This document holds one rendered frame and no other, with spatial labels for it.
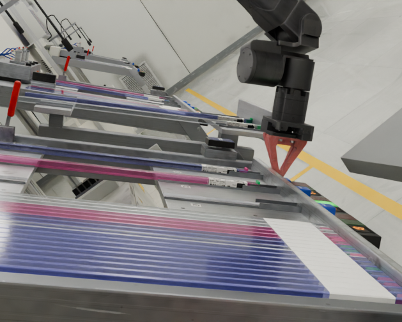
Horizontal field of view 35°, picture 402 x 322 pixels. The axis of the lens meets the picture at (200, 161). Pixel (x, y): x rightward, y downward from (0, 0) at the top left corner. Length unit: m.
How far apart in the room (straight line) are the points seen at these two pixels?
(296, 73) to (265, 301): 0.61
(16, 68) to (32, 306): 1.79
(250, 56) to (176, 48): 7.57
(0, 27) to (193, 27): 3.67
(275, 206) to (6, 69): 1.51
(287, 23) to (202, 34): 7.58
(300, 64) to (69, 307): 0.68
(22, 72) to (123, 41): 6.34
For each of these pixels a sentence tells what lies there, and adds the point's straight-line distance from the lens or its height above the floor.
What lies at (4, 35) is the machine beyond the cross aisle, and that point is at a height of 1.56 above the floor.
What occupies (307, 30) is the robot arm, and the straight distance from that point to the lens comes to 1.07.
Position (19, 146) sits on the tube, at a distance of 1.07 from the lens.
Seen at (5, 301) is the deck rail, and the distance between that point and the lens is 0.50.
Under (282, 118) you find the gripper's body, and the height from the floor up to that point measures 0.79.
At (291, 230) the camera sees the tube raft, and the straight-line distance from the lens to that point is 0.74.
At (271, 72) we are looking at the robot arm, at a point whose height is 0.87.
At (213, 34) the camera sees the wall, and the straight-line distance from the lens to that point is 8.67.
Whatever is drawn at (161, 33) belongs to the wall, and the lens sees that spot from 8.58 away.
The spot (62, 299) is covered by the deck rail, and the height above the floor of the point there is 0.92.
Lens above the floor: 1.06
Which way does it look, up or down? 13 degrees down
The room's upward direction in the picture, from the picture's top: 35 degrees counter-clockwise
